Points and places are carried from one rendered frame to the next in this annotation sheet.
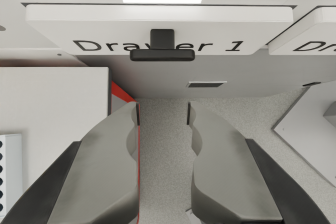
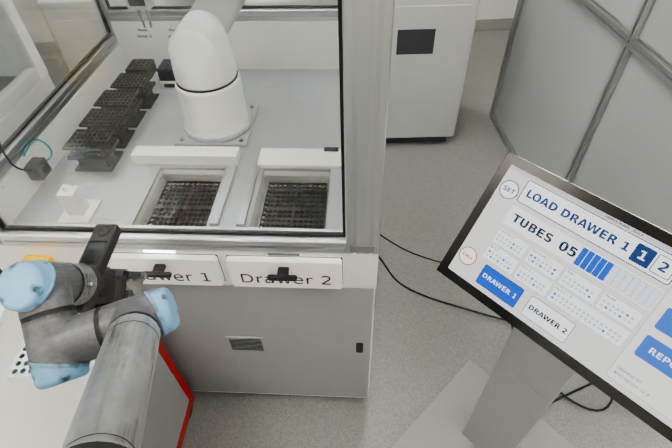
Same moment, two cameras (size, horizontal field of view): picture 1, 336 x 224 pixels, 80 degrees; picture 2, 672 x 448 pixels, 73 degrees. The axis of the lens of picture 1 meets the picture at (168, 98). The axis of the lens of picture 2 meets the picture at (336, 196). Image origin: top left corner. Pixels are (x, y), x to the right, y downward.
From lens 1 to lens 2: 1.03 m
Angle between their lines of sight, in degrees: 39
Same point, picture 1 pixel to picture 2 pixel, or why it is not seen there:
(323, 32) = (237, 267)
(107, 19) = (135, 258)
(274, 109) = (393, 422)
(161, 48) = (156, 271)
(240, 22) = (191, 260)
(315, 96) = (450, 403)
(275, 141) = not seen: outside the picture
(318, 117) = (455, 435)
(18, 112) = not seen: hidden behind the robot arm
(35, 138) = not seen: hidden behind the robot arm
